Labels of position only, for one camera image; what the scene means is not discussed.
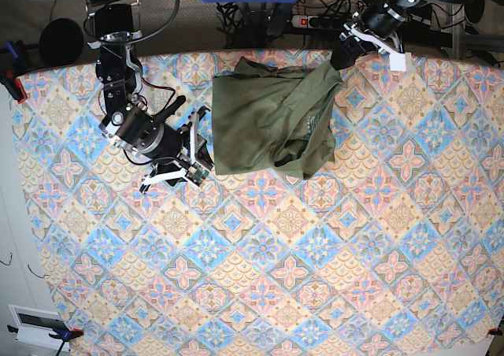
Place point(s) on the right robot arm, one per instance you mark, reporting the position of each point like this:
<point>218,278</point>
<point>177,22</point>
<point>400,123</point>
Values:
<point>114,30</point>

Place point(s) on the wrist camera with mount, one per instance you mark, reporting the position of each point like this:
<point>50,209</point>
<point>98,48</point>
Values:
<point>393,46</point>
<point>192,171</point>

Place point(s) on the red black clamp upper left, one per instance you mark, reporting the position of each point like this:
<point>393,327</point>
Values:
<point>10,77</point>

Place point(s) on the red clamp lower right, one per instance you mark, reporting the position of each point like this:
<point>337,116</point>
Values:
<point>495,332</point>

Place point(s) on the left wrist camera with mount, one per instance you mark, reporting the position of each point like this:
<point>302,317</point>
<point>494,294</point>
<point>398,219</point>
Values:
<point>393,46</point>

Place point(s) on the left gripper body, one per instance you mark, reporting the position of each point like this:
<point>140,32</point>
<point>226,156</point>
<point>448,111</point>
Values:
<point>383,19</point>

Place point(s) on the red black clamp lower left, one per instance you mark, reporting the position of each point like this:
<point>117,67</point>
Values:
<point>65,334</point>

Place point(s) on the olive green t-shirt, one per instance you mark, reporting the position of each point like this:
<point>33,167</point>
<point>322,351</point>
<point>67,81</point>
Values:
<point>269,118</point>

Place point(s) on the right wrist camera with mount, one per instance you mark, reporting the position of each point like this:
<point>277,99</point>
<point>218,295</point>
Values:
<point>192,171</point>

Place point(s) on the white power strip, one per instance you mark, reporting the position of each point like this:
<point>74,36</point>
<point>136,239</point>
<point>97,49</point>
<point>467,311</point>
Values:
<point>332,22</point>

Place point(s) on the white wall outlet box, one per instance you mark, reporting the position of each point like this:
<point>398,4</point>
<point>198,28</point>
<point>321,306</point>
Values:
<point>34,326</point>

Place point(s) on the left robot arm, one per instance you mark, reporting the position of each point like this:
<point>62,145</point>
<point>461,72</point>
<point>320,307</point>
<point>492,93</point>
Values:
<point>409,4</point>

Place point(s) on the patterned colourful tablecloth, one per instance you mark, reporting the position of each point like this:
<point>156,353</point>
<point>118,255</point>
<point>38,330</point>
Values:
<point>394,248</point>

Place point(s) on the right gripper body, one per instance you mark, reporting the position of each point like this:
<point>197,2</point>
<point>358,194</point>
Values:
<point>152,138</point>

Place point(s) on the red black clamp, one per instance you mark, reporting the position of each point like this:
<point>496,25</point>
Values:
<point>10,77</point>
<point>65,334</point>

